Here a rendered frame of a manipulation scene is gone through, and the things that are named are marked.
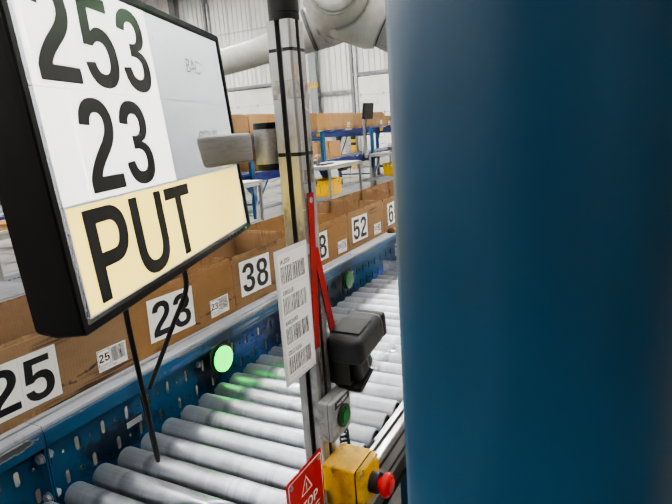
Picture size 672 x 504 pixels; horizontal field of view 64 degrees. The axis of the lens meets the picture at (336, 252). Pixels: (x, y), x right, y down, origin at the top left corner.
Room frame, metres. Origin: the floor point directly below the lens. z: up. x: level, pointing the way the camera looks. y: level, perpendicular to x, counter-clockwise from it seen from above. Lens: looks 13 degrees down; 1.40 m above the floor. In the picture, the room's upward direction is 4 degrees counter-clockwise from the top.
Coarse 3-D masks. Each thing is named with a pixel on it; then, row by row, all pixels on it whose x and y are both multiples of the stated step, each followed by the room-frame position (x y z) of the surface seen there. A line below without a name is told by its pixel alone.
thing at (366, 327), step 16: (352, 320) 0.85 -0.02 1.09; (368, 320) 0.84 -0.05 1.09; (384, 320) 0.88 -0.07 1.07; (336, 336) 0.81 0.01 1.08; (352, 336) 0.80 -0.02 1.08; (368, 336) 0.81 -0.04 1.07; (336, 352) 0.80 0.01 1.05; (352, 352) 0.79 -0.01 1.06; (368, 352) 0.81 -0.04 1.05; (352, 368) 0.81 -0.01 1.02; (368, 368) 0.84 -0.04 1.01; (352, 384) 0.81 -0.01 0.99
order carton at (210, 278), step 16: (192, 272) 1.41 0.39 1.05; (208, 272) 1.46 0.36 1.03; (224, 272) 1.53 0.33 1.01; (160, 288) 1.31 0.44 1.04; (176, 288) 1.35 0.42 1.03; (192, 288) 1.40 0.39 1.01; (208, 288) 1.46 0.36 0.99; (224, 288) 1.52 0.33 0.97; (144, 304) 1.26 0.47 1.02; (208, 304) 1.45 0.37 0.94; (144, 320) 1.25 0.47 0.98; (208, 320) 1.44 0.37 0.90; (144, 336) 1.24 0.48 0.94; (176, 336) 1.33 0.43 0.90; (144, 352) 1.24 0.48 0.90
